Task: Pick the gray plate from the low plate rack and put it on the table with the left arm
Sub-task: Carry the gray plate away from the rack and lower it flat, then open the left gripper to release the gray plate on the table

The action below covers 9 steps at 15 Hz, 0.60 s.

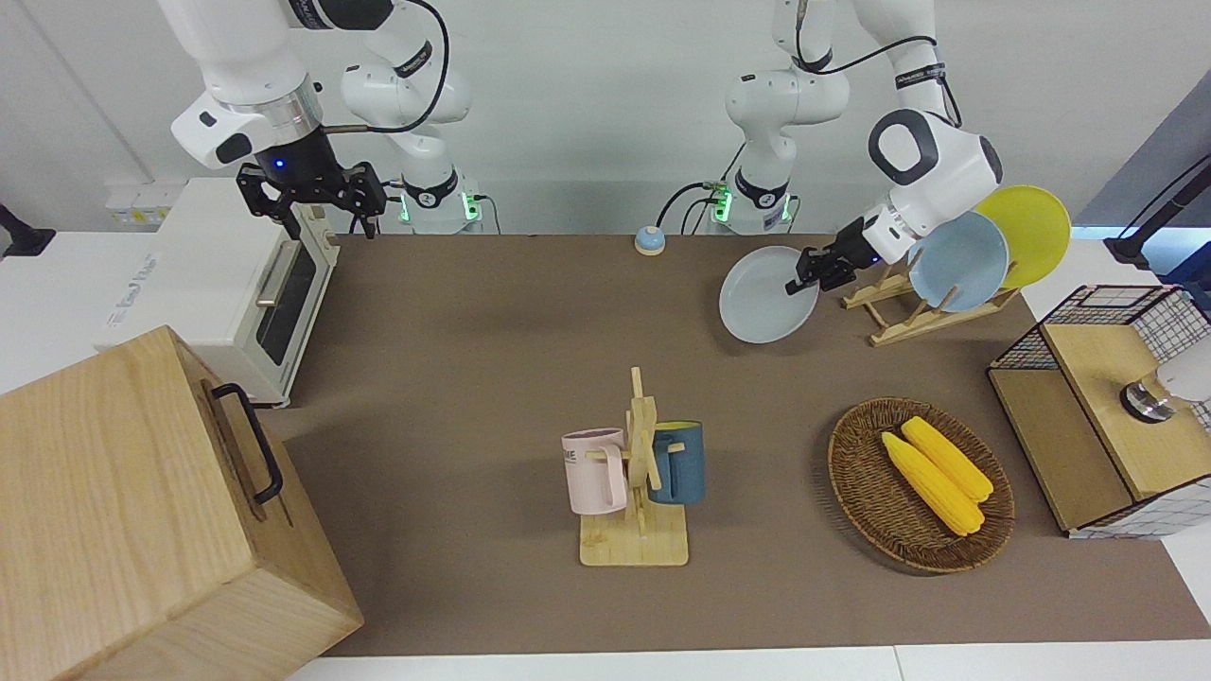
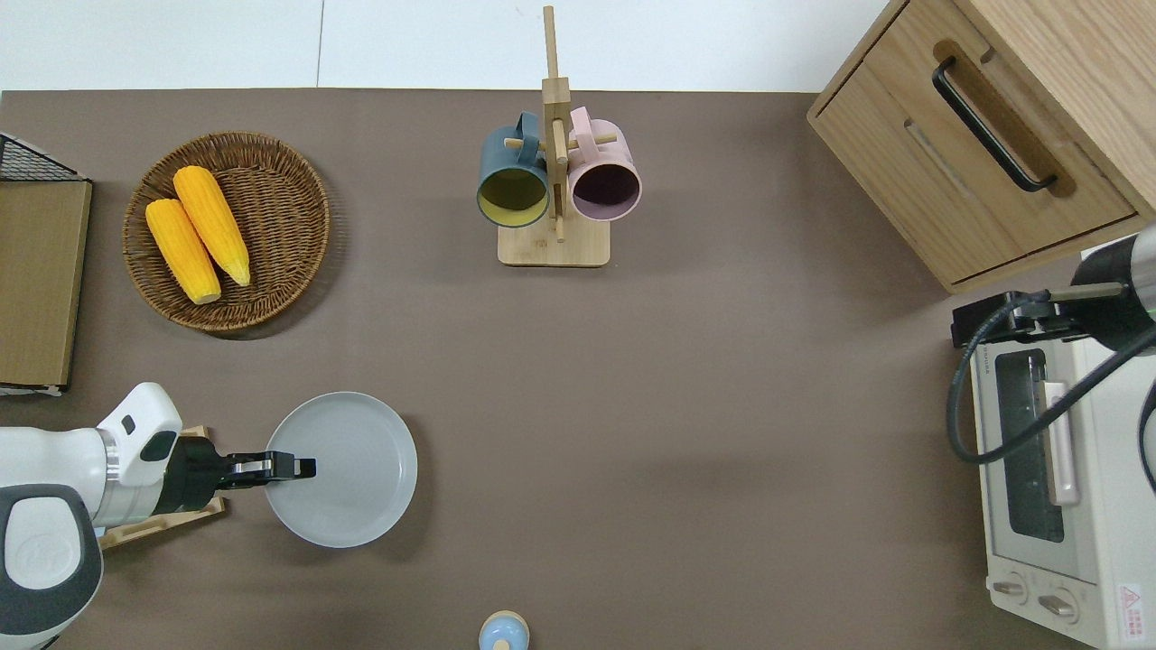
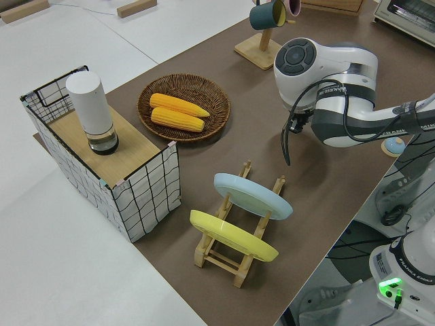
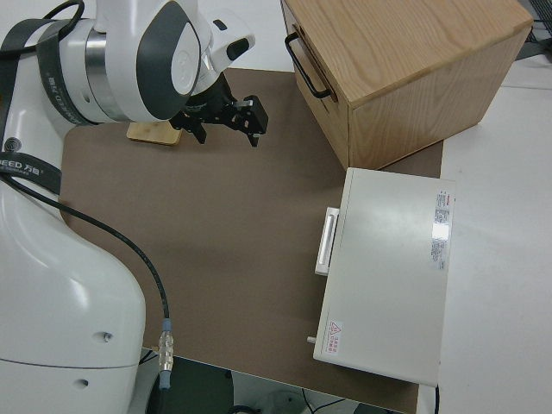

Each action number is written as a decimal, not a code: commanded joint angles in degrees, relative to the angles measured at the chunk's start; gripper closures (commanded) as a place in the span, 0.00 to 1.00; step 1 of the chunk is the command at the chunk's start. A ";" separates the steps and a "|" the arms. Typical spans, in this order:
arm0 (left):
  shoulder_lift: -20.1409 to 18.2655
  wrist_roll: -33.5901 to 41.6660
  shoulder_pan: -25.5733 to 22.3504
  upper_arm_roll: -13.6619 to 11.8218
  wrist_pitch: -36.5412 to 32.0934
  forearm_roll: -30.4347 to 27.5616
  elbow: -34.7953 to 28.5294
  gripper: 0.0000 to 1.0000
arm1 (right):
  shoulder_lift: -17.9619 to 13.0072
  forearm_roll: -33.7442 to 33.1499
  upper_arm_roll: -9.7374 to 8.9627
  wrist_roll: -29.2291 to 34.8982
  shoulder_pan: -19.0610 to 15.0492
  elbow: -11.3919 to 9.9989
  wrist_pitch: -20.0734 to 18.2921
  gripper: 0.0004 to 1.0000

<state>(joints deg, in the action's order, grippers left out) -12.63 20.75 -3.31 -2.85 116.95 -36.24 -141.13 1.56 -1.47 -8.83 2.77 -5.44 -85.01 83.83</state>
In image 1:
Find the brown table mat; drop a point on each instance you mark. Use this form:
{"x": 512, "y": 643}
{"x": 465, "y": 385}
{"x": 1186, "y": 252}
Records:
{"x": 473, "y": 312}

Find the wooden mug tree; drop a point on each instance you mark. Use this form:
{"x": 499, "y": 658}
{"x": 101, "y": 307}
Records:
{"x": 634, "y": 544}

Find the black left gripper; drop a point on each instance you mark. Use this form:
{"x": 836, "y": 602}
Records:
{"x": 845, "y": 251}

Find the brown wicker basket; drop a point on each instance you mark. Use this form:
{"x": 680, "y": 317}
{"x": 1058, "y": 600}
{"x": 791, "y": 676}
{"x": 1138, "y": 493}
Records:
{"x": 870, "y": 492}

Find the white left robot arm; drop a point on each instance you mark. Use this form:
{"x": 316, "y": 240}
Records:
{"x": 937, "y": 161}

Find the yellow corn cob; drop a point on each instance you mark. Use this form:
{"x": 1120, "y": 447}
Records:
{"x": 932, "y": 487}
{"x": 946, "y": 456}

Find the blue service bell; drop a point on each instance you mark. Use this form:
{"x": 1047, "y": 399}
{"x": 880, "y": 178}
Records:
{"x": 650, "y": 244}

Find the white wall socket strip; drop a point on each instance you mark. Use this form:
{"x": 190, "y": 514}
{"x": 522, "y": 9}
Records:
{"x": 142, "y": 208}

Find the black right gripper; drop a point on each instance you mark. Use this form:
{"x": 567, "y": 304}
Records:
{"x": 298, "y": 165}

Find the white toaster oven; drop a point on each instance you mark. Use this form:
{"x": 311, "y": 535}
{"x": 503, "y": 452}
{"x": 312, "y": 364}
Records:
{"x": 208, "y": 255}

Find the wooden plate rack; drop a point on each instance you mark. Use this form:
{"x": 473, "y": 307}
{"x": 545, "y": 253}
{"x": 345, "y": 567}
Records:
{"x": 908, "y": 328}

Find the gray blue partition panel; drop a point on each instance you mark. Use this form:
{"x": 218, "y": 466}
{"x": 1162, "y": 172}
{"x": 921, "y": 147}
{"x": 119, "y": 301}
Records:
{"x": 1173, "y": 142}

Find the light wooden box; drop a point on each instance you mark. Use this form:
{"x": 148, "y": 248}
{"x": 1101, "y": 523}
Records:
{"x": 114, "y": 492}

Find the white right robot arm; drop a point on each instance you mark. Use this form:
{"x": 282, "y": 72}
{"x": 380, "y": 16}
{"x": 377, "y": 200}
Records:
{"x": 236, "y": 47}

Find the dark blue mug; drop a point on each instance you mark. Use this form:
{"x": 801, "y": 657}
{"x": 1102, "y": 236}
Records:
{"x": 683, "y": 463}

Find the light blue plate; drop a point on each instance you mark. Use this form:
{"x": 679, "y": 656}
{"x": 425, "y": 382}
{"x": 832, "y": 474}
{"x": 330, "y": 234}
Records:
{"x": 970, "y": 265}

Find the gray plate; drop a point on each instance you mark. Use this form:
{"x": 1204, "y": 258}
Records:
{"x": 757, "y": 303}

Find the pink mug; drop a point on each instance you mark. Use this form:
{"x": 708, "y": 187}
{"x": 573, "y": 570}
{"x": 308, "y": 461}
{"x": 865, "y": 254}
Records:
{"x": 591, "y": 473}

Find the yellow plate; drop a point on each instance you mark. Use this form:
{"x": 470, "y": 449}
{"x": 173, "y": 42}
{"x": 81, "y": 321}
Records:
{"x": 1036, "y": 227}

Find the black clamp mount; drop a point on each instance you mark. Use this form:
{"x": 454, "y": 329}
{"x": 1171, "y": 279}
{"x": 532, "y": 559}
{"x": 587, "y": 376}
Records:
{"x": 24, "y": 241}

